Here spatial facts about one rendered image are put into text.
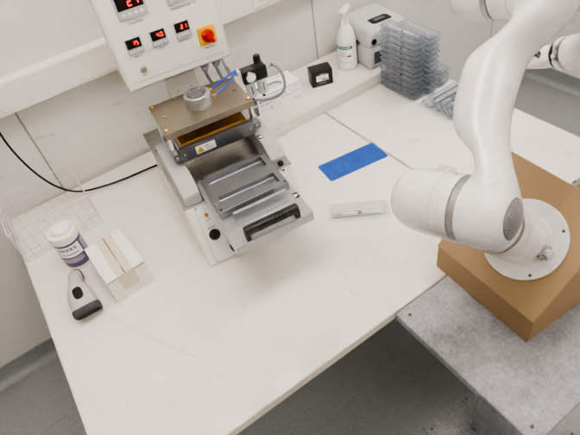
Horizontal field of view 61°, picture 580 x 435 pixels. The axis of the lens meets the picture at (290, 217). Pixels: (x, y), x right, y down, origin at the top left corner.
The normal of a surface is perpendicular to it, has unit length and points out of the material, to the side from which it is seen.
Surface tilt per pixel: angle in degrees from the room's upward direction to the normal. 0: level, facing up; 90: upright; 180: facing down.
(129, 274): 89
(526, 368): 0
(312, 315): 0
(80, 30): 90
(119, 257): 1
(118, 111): 90
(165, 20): 90
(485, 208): 47
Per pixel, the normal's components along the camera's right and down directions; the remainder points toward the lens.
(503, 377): -0.15, -0.70
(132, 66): 0.45, 0.59
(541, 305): -0.68, -0.19
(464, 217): -0.72, 0.15
